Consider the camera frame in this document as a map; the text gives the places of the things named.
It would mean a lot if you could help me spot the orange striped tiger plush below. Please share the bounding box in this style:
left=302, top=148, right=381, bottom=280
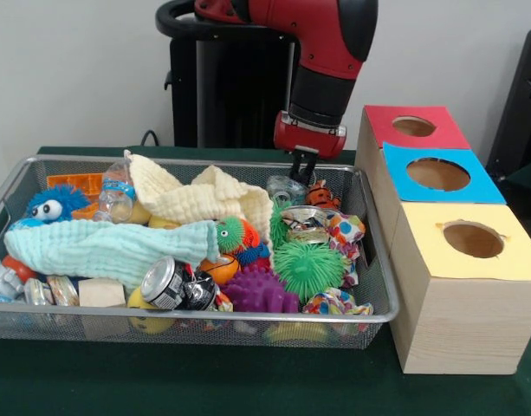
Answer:
left=304, top=179, right=342, bottom=211

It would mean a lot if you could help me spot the crushed black can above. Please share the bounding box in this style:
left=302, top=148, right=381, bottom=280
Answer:
left=141, top=255, right=218, bottom=311

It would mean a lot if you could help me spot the clear mesh bin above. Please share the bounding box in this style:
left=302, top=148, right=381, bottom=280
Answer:
left=0, top=154, right=401, bottom=350

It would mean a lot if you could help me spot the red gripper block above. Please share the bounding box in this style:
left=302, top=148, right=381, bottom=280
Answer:
left=273, top=110, right=347, bottom=183

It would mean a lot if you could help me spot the clear plastic packet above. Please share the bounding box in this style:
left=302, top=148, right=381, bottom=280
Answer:
left=265, top=175, right=309, bottom=203

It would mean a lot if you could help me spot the purple spiky rubber ball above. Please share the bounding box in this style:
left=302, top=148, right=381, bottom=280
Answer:
left=221, top=264, right=301, bottom=313

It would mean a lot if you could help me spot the green spiky rubber ball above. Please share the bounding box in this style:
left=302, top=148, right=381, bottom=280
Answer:
left=273, top=240, right=351, bottom=302

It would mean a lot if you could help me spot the orange plastic tray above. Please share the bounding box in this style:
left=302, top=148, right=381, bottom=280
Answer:
left=46, top=172, right=104, bottom=218

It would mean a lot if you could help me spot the cream cloth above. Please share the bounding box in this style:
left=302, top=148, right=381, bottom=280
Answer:
left=124, top=149, right=275, bottom=257

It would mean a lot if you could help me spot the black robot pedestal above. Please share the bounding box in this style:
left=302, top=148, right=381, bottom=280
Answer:
left=155, top=0, right=301, bottom=151

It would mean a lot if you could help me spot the blue fuzzy toy with eyes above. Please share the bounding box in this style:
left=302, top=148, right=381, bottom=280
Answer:
left=25, top=185, right=91, bottom=223

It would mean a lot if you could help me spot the black standing panel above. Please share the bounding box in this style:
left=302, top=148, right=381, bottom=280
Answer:
left=485, top=28, right=531, bottom=183

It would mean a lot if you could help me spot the green and orange puffer toy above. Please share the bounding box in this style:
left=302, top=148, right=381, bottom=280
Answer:
left=212, top=212, right=270, bottom=263

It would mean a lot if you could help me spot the wooden box with three holes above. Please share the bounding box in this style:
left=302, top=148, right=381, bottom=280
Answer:
left=354, top=104, right=531, bottom=376

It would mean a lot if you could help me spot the mint green cloth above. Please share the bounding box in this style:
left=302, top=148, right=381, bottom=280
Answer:
left=3, top=215, right=221, bottom=281

